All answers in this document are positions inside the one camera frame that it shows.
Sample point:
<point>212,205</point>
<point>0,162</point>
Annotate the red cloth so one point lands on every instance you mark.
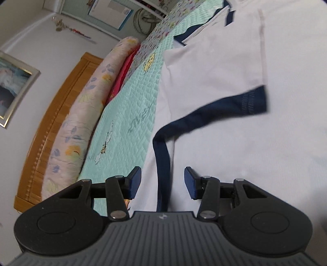
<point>120,76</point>

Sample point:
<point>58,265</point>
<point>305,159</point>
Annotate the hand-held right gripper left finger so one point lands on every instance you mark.
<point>135,183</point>

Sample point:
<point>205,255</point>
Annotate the red hanging ornament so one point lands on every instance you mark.
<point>76,31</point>

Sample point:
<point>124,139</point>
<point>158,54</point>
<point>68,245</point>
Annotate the blue-bordered wall chart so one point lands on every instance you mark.
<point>112,11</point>

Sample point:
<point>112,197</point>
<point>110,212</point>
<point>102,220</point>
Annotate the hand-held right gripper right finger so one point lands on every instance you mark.
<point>190,183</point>

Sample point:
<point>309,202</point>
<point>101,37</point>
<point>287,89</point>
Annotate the framed photo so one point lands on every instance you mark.
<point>12,84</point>

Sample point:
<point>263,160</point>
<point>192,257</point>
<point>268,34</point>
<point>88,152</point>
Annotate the white blue floral shirt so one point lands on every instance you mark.
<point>255,133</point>

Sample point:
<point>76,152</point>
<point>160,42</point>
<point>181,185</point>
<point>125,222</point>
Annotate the wooden headboard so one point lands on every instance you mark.
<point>53,120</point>

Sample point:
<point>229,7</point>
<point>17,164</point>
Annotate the sliding door wardrobe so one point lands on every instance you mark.
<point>143,10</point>

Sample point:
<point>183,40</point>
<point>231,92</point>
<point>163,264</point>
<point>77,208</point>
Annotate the green quilted bee blanket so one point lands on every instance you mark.
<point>127,107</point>

